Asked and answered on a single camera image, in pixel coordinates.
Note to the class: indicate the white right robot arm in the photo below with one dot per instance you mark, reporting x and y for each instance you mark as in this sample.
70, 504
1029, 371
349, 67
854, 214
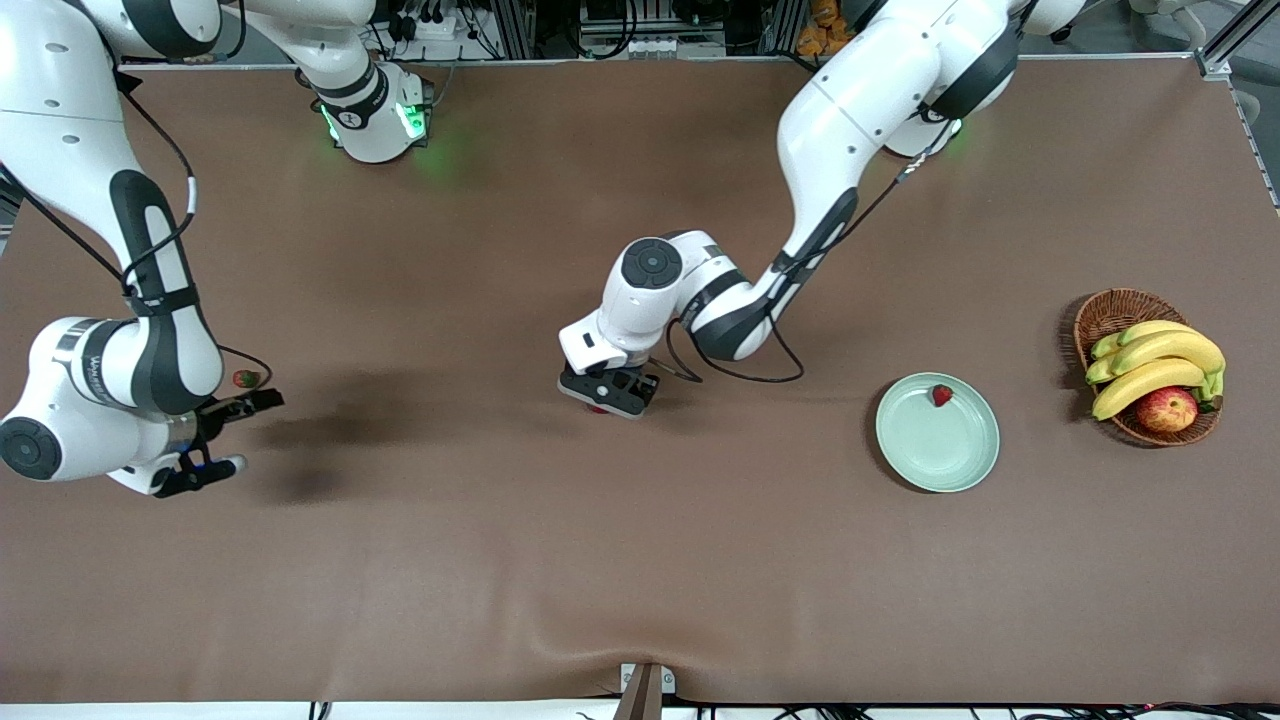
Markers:
60, 150

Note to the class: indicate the small white socket strip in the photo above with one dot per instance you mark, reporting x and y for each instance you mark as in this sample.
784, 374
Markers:
645, 46

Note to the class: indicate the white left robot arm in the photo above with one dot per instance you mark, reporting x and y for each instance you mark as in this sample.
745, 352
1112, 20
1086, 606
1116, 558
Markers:
850, 110

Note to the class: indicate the yellow banana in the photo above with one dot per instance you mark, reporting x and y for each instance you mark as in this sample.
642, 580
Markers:
1100, 370
1150, 328
1170, 347
1140, 382
1104, 346

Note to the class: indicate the light green round plate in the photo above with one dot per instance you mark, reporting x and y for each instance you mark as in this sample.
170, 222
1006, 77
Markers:
935, 450

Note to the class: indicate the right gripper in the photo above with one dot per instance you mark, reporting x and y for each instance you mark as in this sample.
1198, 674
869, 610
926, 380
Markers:
213, 414

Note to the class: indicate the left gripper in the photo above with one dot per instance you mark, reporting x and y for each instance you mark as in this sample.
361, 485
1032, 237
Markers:
643, 388

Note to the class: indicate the red yellow apple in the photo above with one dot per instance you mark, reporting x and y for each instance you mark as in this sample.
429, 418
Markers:
1166, 410

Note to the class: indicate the bag of orange buns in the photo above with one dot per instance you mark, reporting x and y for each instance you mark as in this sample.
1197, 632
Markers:
822, 40

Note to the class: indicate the metal table clamp bracket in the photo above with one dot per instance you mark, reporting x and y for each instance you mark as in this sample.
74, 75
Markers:
645, 695

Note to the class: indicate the white power strip with plugs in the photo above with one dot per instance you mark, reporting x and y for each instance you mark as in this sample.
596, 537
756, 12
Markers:
435, 28

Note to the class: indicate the aluminium frame post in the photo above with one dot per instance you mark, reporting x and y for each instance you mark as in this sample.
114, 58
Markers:
512, 30
785, 30

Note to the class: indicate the brown table cover cloth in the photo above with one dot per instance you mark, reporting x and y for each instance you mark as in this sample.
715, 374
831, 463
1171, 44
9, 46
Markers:
640, 550

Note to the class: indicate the brown wicker basket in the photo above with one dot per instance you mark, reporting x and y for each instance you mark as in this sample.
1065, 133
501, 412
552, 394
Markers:
1110, 312

